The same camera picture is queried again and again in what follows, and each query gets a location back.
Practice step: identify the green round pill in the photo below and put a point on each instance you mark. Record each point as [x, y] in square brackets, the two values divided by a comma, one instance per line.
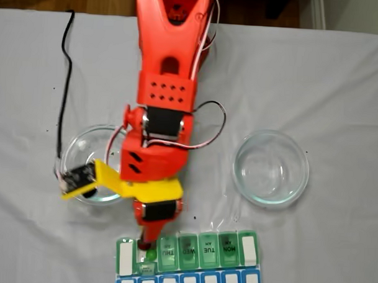
[151, 255]

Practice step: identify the weekly pill organizer box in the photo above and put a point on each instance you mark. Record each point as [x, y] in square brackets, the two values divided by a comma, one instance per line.
[209, 257]

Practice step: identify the glass bowl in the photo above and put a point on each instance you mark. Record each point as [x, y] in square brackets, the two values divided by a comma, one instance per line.
[80, 144]
[268, 194]

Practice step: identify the white table cloth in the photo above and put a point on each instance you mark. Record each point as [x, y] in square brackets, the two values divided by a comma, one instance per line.
[302, 89]

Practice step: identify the white baseboard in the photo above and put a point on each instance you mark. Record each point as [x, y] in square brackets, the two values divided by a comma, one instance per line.
[316, 12]

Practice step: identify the camera board on yellow mount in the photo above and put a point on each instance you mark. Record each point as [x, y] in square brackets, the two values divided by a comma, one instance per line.
[79, 178]

